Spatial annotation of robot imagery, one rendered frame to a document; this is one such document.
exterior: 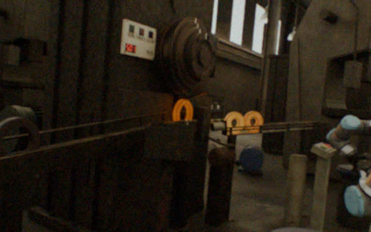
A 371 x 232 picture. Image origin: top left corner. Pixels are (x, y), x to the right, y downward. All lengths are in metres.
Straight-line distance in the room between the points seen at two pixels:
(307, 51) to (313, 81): 0.40
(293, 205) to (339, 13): 2.77
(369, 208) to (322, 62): 2.93
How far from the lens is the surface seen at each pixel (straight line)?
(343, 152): 2.15
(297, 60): 4.75
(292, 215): 2.56
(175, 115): 2.08
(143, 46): 1.99
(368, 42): 4.46
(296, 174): 2.49
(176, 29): 2.02
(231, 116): 2.44
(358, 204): 1.90
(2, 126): 1.36
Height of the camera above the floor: 0.86
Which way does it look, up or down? 3 degrees down
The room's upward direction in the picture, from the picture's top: 5 degrees clockwise
